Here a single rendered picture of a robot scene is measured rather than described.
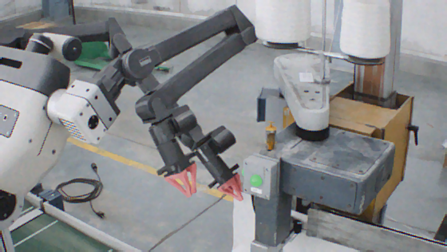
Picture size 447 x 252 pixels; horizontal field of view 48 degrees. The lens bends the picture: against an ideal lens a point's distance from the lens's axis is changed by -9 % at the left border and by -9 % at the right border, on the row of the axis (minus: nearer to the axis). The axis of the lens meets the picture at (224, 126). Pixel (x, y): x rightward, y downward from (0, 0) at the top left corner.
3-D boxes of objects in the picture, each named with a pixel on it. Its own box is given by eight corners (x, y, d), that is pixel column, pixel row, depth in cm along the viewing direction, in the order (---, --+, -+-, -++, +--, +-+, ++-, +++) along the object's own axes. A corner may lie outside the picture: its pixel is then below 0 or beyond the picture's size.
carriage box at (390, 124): (300, 203, 169) (306, 110, 157) (343, 162, 195) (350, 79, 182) (371, 225, 157) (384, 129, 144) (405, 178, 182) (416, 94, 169)
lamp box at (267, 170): (243, 191, 135) (243, 159, 131) (253, 184, 138) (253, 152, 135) (269, 200, 131) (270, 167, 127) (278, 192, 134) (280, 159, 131)
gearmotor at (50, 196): (18, 205, 307) (13, 183, 302) (36, 194, 319) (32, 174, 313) (48, 222, 292) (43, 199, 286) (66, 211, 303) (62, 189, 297)
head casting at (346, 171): (251, 240, 145) (253, 139, 133) (295, 200, 164) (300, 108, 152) (352, 273, 130) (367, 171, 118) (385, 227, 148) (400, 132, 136)
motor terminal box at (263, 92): (255, 130, 182) (255, 96, 177) (258, 118, 191) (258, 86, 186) (280, 131, 180) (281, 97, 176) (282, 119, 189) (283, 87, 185)
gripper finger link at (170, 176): (209, 186, 144) (193, 154, 143) (194, 198, 139) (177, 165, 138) (191, 191, 149) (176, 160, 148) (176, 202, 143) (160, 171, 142)
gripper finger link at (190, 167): (208, 187, 144) (192, 155, 143) (193, 198, 139) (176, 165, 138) (190, 192, 148) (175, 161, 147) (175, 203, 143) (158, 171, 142)
